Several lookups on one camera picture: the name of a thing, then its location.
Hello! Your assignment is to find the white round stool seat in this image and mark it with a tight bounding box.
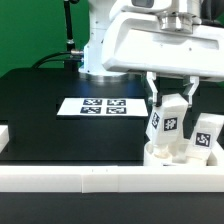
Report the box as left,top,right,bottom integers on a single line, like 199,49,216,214
143,139,212,167

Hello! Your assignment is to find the white fence front wall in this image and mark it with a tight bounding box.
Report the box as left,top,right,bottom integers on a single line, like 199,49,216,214
0,166,224,193

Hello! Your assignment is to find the black cable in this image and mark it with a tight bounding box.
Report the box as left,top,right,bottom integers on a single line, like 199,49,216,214
31,49,84,70

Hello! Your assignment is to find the black camera pole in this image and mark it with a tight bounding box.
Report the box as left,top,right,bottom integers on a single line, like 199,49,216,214
63,0,80,71

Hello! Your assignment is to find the white fence left wall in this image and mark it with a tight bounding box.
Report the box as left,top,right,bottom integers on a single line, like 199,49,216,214
0,125,9,153

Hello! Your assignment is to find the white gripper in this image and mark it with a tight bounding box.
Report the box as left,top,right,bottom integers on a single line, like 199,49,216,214
100,0,224,108

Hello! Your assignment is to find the white marker sheet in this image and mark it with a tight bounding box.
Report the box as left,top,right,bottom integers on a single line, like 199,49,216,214
57,98,148,117

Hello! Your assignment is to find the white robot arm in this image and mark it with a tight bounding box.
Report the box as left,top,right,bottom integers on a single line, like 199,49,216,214
80,0,224,103

